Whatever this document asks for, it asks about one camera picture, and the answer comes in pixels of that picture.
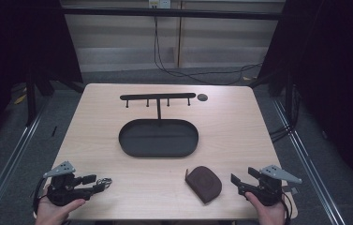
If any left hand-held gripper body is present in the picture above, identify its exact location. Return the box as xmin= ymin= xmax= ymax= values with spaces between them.
xmin=42 ymin=160 xmax=93 ymax=207

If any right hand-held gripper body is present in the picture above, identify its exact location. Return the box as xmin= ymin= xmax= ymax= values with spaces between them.
xmin=239 ymin=164 xmax=303 ymax=207

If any brown leather pouch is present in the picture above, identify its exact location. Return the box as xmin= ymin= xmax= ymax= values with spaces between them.
xmin=184 ymin=165 xmax=223 ymax=205

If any black key rack with tray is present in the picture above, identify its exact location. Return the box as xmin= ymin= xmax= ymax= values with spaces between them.
xmin=118 ymin=92 xmax=199 ymax=158

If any person's right hand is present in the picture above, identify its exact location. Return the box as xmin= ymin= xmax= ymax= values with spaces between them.
xmin=244 ymin=191 xmax=287 ymax=225

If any person's left hand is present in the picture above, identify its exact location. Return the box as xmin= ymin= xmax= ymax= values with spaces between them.
xmin=35 ymin=186 xmax=86 ymax=225

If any black stand leg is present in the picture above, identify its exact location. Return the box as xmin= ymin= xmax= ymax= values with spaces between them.
xmin=24 ymin=69 xmax=38 ymax=127

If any yellow floor tape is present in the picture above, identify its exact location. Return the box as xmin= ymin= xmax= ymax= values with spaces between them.
xmin=13 ymin=93 xmax=28 ymax=105

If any dark curtain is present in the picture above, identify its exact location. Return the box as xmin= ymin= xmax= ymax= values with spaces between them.
xmin=257 ymin=0 xmax=353 ymax=196
xmin=0 ymin=0 xmax=83 ymax=154

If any black horizontal bar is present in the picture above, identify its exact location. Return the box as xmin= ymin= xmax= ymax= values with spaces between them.
xmin=61 ymin=7 xmax=286 ymax=22

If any right hand-held gripper cable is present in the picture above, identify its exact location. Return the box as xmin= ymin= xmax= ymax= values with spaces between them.
xmin=281 ymin=190 xmax=292 ymax=225

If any hand-held gripper cable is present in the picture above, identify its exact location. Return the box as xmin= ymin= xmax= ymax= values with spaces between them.
xmin=281 ymin=190 xmax=292 ymax=225
xmin=33 ymin=176 xmax=48 ymax=217

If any left hand-held gripper cable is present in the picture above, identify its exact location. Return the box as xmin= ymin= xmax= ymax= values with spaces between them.
xmin=33 ymin=176 xmax=48 ymax=217

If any metal floor rail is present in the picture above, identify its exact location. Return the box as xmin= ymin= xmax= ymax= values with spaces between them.
xmin=272 ymin=98 xmax=347 ymax=225
xmin=0 ymin=101 xmax=51 ymax=225

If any bundle of black floor cables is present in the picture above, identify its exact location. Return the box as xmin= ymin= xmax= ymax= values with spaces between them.
xmin=269 ymin=83 xmax=301 ymax=143

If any black cable from socket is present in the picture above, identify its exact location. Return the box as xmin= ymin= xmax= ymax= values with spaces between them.
xmin=153 ymin=15 xmax=263 ymax=86

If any white wall socket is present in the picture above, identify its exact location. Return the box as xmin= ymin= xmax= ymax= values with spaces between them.
xmin=148 ymin=0 xmax=172 ymax=9

